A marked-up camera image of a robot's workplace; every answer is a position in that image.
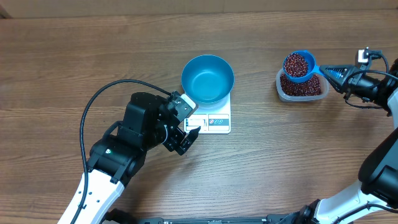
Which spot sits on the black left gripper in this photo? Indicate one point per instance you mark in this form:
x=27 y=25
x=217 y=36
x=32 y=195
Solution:
x=173 y=143

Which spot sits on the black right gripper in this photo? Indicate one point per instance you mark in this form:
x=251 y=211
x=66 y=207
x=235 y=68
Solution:
x=345 y=84

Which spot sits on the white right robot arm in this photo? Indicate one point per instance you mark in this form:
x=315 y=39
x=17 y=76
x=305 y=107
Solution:
x=376 y=187

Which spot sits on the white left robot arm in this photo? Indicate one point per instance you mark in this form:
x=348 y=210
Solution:
x=149 y=120

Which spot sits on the white digital kitchen scale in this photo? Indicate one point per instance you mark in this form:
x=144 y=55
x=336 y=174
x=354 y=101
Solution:
x=212 y=118

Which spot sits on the red beans in scoop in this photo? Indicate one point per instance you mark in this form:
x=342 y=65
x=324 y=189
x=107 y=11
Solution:
x=295 y=65

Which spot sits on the teal metal bowl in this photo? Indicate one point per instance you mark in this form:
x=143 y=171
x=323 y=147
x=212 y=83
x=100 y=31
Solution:
x=207 y=79

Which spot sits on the clear plastic container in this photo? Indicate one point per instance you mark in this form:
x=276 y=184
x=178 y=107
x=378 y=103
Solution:
x=324 y=86

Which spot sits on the red adzuki beans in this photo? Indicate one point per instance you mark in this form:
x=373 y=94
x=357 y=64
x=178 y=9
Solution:
x=311 y=87

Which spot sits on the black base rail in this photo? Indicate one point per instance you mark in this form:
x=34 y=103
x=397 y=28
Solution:
x=214 y=221

